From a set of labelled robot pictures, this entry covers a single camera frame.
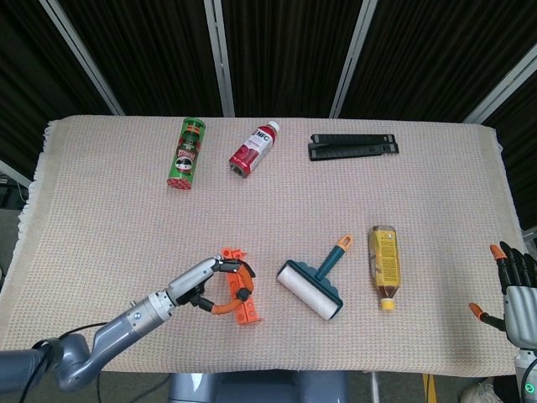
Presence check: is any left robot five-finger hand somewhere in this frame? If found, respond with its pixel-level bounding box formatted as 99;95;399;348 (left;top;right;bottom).
166;254;258;317

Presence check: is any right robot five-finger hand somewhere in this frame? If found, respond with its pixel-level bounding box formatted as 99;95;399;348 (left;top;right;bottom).
468;241;537;349

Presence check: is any orange screwdriver holder rack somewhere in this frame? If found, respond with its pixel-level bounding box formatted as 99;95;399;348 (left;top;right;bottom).
221;247;265;327

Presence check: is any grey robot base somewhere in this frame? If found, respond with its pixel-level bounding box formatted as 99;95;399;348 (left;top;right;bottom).
167;371;349;403

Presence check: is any black folding laptop stand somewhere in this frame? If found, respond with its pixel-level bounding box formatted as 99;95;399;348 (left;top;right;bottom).
308;133;400;162

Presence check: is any white shoe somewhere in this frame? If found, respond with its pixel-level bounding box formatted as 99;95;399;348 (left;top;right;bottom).
459;376;504;403

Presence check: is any beige woven tablecloth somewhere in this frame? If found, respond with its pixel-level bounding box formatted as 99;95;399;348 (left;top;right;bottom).
0;115;528;375

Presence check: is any teal lint roller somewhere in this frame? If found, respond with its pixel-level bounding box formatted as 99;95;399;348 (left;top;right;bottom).
276;233;354;322

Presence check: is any green Pringles can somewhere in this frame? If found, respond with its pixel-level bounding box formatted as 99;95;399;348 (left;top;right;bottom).
166;117;207;192

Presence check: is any red NFC juice bottle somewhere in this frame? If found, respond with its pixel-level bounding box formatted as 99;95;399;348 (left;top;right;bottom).
228;120;281;180

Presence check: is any yellow label tea bottle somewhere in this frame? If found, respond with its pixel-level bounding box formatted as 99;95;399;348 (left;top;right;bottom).
368;225;403;311

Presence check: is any dark brown pleated curtain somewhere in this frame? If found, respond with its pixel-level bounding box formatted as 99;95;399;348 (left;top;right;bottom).
0;0;537;232

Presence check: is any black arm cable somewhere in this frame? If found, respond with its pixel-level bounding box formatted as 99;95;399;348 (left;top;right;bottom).
31;321;110;403

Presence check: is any white metal frame post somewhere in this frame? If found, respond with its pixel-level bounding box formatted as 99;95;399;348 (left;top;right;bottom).
0;158;34;186
39;0;126;117
329;0;378;119
463;52;537;125
204;0;235;118

